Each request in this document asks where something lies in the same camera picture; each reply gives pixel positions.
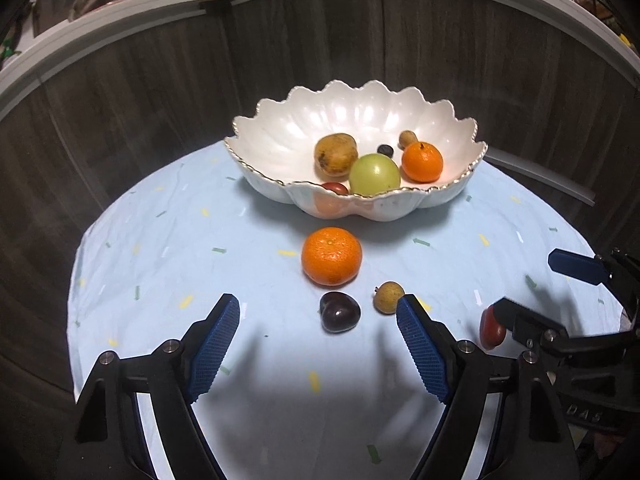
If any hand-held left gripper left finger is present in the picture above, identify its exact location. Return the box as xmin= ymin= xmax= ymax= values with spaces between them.
xmin=75 ymin=292 xmax=242 ymax=480

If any grey metal strip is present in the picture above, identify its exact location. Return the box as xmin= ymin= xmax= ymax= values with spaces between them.
xmin=484 ymin=152 xmax=597 ymax=206

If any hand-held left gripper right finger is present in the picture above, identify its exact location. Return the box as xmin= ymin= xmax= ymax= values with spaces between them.
xmin=396 ymin=294 xmax=583 ymax=480

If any small orange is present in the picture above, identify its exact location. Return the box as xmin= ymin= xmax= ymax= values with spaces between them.
xmin=401 ymin=141 xmax=444 ymax=184

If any light blue speckled tablecloth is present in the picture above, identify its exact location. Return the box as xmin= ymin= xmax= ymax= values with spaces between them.
xmin=67 ymin=137 xmax=626 ymax=480

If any large orange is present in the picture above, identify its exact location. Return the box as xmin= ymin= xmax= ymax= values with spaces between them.
xmin=301 ymin=227 xmax=363 ymax=286

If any white scalloped bowl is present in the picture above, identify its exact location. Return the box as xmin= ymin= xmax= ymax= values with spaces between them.
xmin=223 ymin=79 xmax=488 ymax=222

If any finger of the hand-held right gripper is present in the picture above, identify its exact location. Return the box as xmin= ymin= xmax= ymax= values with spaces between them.
xmin=492 ymin=297 xmax=640 ymax=367
xmin=548 ymin=247 xmax=640 ymax=311

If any dark purple plum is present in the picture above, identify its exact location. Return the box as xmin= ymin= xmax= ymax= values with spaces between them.
xmin=319 ymin=291 xmax=362 ymax=334

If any green apple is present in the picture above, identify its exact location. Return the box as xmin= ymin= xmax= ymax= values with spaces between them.
xmin=348 ymin=153 xmax=402 ymax=196

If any yellow brown-spotted mango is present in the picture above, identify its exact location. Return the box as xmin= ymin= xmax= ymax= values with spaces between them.
xmin=314 ymin=132 xmax=359 ymax=178

